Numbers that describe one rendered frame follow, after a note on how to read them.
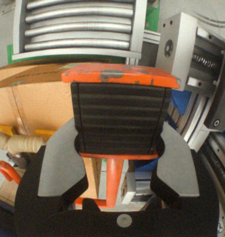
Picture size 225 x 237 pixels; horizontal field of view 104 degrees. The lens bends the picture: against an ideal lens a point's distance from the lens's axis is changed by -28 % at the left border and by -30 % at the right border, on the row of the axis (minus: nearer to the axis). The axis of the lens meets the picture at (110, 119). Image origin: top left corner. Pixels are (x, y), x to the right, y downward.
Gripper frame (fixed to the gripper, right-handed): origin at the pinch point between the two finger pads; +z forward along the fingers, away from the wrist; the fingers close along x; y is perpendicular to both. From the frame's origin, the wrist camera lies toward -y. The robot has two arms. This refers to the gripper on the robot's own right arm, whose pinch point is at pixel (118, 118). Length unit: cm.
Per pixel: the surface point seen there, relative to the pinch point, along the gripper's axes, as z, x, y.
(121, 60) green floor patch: 108, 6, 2
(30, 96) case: 13.7, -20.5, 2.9
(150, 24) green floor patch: 108, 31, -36
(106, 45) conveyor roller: 53, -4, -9
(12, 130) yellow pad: 12.0, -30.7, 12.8
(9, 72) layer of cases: 54, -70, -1
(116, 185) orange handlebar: -0.5, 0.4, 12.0
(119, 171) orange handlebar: -0.5, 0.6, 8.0
